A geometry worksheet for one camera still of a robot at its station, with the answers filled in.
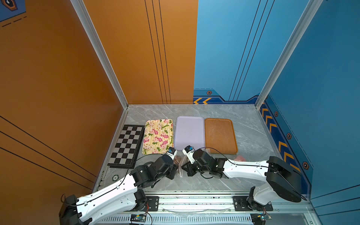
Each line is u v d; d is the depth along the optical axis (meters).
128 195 0.61
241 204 0.72
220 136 1.00
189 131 1.03
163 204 0.76
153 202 0.74
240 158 0.88
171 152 0.68
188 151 0.72
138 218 0.72
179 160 0.84
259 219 0.71
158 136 1.00
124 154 0.89
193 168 0.71
